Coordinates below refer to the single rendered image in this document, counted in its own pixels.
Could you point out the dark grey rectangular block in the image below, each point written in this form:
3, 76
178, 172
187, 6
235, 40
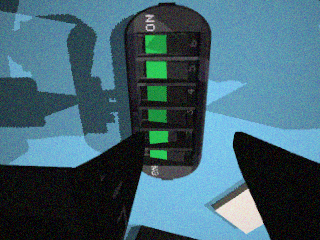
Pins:
149, 233

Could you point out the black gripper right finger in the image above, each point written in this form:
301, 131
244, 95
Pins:
284, 186

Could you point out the dark grey controller unit with rocker switches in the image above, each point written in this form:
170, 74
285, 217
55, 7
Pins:
167, 53

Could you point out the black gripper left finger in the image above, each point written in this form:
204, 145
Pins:
94, 198

